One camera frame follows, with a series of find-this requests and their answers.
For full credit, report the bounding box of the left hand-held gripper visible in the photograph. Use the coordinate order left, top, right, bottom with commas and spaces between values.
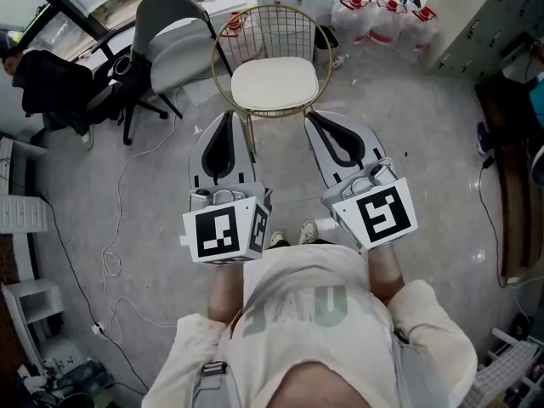
182, 109, 273, 267

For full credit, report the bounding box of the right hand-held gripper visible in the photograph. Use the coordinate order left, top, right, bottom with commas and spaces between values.
303, 110, 419, 255

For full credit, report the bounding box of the white seat cushion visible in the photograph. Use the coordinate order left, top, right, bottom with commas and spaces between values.
230, 56, 320, 111

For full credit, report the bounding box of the gold wire chair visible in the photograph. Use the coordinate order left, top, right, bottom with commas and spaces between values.
211, 3, 334, 157

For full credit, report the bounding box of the person's right forearm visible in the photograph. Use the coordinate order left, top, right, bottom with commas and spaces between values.
365, 242, 405, 308

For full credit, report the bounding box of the person's left forearm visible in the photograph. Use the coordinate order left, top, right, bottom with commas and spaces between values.
207, 263, 246, 325

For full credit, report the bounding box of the grey office chair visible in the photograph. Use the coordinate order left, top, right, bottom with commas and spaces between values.
130, 0, 233, 121

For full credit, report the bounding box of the black mesh office chair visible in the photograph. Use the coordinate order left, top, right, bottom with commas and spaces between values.
11, 30, 169, 146

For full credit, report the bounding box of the person's right shoe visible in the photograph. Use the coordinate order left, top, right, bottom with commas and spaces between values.
298, 219, 319, 246

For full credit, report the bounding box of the person's white t-shirt torso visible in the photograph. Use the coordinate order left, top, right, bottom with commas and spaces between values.
142, 244, 479, 408

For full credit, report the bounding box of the dark wooden table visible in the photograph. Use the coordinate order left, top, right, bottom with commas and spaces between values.
473, 72, 544, 280

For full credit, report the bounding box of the grey metal cabinet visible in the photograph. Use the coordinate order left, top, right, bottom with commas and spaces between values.
422, 0, 544, 82

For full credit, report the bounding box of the white slatted panel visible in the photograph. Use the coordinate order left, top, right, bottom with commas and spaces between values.
0, 195, 48, 234

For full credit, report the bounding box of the white open shelf unit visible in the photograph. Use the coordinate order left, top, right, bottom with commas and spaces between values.
2, 278, 65, 369

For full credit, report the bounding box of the white plastic rack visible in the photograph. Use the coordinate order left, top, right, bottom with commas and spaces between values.
467, 327, 544, 408

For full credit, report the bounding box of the white floor cable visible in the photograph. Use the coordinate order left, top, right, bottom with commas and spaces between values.
100, 87, 179, 344

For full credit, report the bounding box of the white coiled charger cable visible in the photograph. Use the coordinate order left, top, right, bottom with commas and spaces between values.
106, 54, 133, 78

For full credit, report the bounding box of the black cable with adapter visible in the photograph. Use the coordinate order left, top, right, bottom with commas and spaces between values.
478, 155, 509, 288

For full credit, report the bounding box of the black floor cable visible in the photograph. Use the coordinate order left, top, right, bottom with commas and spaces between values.
40, 195, 148, 394

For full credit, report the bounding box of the grey strap with buckle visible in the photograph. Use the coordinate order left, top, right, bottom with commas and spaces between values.
193, 360, 239, 408

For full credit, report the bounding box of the plain grey strap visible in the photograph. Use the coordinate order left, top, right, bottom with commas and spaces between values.
393, 331, 426, 408

